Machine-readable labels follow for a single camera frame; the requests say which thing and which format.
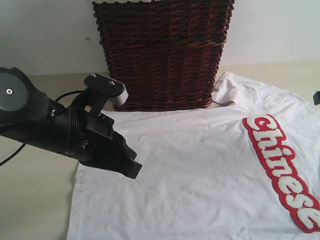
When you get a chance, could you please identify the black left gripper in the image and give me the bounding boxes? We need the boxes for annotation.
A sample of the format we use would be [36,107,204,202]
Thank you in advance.
[62,107,143,179]

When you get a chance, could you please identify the white t-shirt red lettering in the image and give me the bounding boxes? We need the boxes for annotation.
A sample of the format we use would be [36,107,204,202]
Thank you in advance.
[67,72,320,240]

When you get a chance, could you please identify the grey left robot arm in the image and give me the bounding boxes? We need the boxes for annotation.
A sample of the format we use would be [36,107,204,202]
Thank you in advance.
[0,68,142,179]

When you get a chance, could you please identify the dark brown wicker basket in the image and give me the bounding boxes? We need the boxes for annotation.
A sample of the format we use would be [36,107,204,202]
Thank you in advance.
[92,0,234,112]

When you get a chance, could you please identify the white cloth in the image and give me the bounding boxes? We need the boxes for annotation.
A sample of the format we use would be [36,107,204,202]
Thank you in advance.
[92,0,152,4]

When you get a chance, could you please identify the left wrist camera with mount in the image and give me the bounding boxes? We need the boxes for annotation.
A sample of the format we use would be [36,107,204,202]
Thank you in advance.
[70,73,129,119]

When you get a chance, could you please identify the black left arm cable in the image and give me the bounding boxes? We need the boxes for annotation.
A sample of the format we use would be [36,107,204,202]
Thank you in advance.
[0,90,83,167]

